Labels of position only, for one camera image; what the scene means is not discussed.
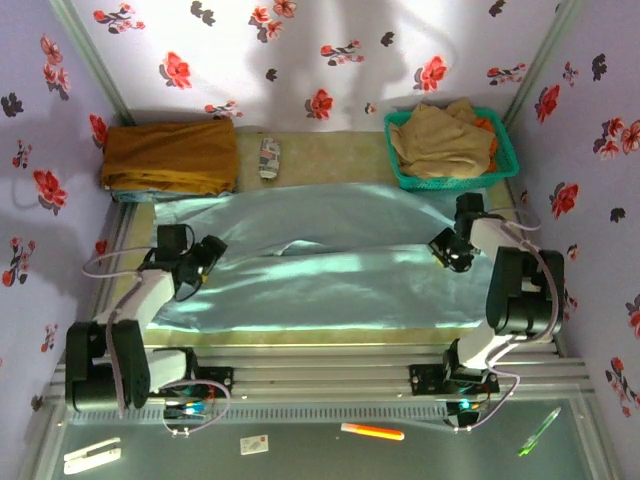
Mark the light blue trousers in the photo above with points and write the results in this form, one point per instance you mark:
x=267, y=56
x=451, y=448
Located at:
x=325, y=280

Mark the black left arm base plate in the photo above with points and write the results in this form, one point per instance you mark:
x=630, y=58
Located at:
x=220, y=381

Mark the aluminium rail frame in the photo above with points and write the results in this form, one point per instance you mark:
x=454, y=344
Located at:
x=320, y=370

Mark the teal plastic basket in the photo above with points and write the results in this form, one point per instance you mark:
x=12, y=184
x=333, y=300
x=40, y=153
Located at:
x=450, y=184

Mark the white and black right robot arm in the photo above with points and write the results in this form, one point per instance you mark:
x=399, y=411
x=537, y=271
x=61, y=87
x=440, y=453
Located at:
x=520, y=295

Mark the green-lit controller board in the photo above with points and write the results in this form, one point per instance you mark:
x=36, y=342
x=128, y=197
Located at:
x=186, y=409
x=466, y=406

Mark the beige trousers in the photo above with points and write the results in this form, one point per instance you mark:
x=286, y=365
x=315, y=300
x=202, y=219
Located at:
x=440, y=145

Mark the orange garment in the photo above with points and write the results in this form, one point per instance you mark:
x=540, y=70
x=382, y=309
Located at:
x=484, y=124

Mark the folded brown trousers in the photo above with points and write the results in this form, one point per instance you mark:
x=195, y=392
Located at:
x=170, y=155

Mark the folded blue garment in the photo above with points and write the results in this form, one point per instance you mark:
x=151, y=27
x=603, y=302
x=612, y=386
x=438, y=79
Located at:
x=130, y=196

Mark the aluminium corner post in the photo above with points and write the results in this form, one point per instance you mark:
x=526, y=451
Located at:
x=542, y=60
x=92, y=57

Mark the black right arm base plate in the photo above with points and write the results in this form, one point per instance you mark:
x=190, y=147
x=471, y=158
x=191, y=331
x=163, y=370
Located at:
x=422, y=379

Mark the green pen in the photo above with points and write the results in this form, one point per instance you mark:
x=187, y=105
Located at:
x=540, y=431

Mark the orange marker pen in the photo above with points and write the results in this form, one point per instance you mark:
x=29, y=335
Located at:
x=372, y=431

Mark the white card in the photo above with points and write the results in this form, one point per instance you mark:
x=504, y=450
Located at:
x=254, y=445

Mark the white stapler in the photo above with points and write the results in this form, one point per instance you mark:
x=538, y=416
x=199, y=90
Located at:
x=92, y=456

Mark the yellow-green marbled table mat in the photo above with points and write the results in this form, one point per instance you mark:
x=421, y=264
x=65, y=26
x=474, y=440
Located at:
x=325, y=155

